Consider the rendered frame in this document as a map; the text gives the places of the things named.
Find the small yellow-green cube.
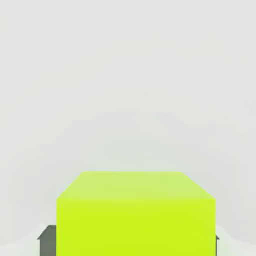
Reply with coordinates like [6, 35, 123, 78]
[56, 170, 217, 256]

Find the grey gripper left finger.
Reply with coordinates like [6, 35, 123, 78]
[7, 224, 58, 256]

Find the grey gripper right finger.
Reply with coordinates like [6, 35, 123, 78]
[215, 225, 249, 256]

